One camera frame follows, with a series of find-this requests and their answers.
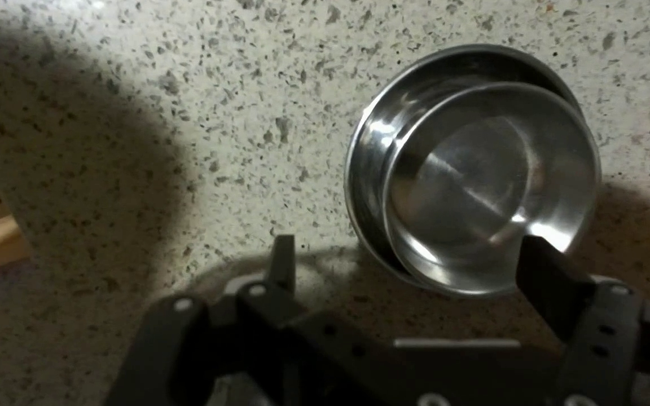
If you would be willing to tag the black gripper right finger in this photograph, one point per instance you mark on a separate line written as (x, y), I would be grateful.
(603, 340)

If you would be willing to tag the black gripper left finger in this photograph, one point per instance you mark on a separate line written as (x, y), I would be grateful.
(283, 262)

